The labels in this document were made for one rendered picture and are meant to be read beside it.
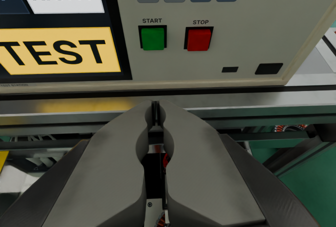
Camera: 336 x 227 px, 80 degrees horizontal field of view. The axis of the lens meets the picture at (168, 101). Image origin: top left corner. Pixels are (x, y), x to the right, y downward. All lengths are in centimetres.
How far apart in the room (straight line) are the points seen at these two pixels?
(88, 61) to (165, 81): 8
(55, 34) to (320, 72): 28
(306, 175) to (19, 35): 66
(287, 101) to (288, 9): 10
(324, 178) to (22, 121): 67
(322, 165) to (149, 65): 60
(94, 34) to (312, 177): 62
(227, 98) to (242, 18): 9
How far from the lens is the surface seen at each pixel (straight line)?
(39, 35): 20
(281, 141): 32
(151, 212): 51
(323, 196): 67
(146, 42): 17
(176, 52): 19
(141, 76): 21
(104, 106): 22
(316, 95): 27
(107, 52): 19
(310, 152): 36
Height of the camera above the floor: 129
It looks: 55 degrees down
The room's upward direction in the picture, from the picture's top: 1 degrees clockwise
